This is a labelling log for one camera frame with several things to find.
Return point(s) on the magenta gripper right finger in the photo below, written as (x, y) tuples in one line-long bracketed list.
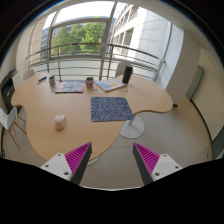
[(153, 166)]

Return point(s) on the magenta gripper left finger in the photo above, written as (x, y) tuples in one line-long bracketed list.
[(70, 166)]

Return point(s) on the blue patterned mouse pad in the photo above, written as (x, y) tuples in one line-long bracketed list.
[(104, 109)]

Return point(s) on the white round table base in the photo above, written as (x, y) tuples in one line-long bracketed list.
[(132, 129)]

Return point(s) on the white chair with wooden legs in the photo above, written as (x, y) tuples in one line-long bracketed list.
[(8, 119)]

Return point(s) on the colourful magazine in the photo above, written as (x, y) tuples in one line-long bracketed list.
[(71, 87)]

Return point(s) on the patterned drink can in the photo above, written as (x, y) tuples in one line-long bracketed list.
[(52, 81)]

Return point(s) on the dark mug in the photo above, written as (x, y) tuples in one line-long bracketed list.
[(89, 82)]

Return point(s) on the light blue open book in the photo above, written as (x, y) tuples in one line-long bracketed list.
[(110, 84)]

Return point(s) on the blue pen on table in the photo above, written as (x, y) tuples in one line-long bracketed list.
[(42, 79)]

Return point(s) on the black speaker box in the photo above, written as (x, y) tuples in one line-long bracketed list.
[(127, 74)]

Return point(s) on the black printer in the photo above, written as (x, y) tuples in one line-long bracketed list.
[(8, 88)]

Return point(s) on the grey chair behind table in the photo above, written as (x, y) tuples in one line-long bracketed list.
[(121, 68)]

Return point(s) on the metal balcony railing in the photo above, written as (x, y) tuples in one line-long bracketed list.
[(101, 64)]

